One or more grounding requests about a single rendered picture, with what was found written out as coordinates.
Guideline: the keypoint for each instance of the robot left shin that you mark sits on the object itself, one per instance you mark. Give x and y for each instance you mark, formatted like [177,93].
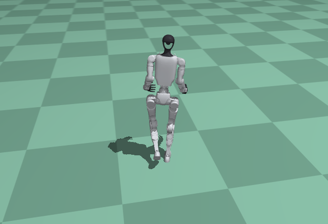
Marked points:
[154,136]

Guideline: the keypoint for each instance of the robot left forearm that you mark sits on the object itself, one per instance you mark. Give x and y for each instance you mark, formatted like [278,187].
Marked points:
[146,86]

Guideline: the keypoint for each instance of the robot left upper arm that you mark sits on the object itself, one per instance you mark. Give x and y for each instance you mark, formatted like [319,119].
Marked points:
[150,68]

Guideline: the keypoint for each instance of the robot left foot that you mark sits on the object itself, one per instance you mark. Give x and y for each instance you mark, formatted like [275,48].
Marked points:
[157,156]

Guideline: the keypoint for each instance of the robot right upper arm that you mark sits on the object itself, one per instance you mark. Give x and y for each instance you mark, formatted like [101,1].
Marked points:
[181,70]

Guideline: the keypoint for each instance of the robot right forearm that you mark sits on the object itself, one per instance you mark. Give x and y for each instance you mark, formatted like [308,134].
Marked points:
[182,87]

